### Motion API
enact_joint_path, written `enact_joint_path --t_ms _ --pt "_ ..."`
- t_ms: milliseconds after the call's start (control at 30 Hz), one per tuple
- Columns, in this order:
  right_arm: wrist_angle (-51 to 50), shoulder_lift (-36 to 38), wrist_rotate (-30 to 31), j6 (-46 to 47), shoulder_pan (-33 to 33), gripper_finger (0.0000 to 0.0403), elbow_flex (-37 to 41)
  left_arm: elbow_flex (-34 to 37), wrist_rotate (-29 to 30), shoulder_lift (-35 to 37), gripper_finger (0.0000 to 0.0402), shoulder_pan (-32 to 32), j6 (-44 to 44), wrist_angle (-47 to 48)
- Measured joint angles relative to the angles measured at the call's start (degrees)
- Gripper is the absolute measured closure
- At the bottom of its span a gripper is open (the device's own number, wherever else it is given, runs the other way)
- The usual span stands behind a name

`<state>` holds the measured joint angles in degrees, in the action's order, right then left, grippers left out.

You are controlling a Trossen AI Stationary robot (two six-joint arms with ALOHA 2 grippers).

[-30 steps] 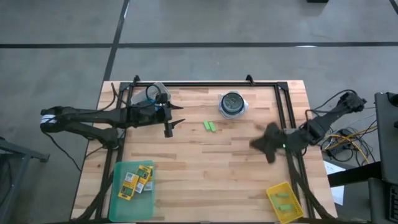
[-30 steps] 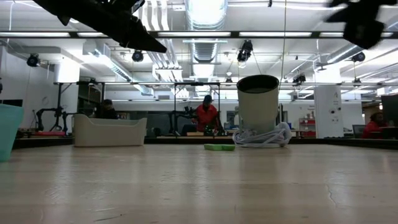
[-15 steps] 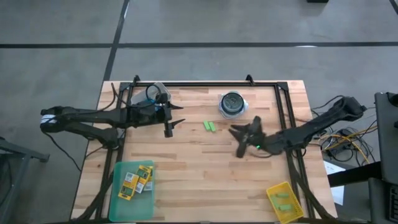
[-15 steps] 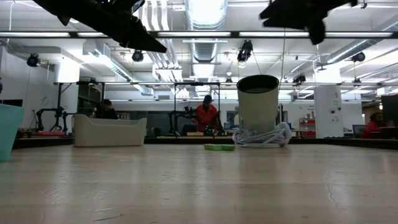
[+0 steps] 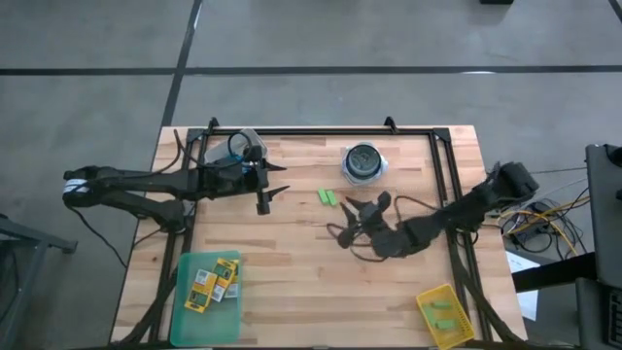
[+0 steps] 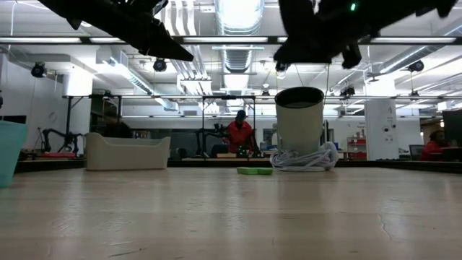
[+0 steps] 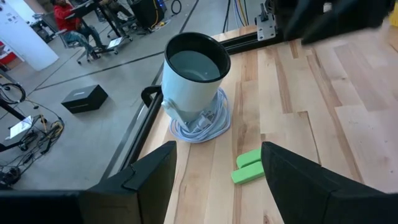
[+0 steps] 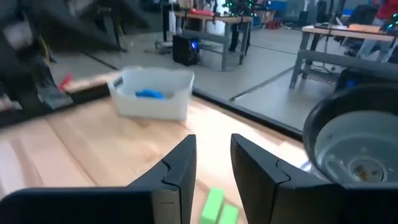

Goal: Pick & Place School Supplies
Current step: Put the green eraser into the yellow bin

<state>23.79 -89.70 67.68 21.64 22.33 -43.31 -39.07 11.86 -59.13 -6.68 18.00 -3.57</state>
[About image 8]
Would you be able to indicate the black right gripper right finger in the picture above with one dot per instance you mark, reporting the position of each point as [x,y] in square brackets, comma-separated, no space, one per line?
[295,202]

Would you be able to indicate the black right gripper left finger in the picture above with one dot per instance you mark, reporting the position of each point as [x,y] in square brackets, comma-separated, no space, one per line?
[124,208]

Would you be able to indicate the green eraser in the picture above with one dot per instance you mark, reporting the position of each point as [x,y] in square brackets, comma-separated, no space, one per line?
[213,205]

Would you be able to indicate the white translucent plastic bin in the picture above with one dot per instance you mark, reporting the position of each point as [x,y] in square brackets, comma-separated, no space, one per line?
[149,109]

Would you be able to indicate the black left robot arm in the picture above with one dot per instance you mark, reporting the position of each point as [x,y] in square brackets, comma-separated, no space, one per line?
[25,81]

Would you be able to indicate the grey cylindrical cup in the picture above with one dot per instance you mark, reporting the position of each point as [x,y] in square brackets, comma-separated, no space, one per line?
[357,146]

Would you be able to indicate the grey-legged wooden table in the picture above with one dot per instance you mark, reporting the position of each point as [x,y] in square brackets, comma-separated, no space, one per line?
[225,46]
[342,60]

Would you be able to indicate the black computer tower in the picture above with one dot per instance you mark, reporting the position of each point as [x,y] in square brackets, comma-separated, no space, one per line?
[183,53]

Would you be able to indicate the black office chair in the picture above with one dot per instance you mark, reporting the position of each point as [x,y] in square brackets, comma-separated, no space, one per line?
[362,15]

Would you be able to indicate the red flat mat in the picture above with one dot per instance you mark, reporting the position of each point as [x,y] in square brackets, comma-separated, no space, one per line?
[202,12]

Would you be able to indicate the person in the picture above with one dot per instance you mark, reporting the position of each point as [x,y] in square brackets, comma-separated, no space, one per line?
[387,7]

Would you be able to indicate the black aluminium table frame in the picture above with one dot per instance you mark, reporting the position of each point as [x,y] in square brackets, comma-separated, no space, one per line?
[248,115]

